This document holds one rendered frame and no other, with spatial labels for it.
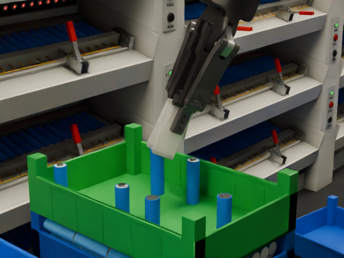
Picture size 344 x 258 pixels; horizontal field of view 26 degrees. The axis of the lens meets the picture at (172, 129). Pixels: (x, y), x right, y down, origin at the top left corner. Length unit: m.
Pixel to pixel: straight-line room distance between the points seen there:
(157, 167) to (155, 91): 0.51
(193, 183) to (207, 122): 0.65
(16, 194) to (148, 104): 0.34
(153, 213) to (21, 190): 0.46
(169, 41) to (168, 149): 0.54
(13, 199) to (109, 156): 0.24
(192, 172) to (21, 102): 0.35
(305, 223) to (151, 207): 1.02
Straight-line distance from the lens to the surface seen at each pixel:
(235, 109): 1.75
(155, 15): 1.43
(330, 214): 1.93
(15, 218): 1.28
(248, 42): 1.71
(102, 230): 0.93
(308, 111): 2.10
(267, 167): 1.93
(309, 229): 1.90
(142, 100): 1.48
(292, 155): 2.03
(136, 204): 1.04
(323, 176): 2.17
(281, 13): 1.86
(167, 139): 0.95
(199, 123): 1.64
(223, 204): 0.89
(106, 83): 1.36
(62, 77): 1.30
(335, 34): 2.06
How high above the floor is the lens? 0.82
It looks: 18 degrees down
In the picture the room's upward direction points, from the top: straight up
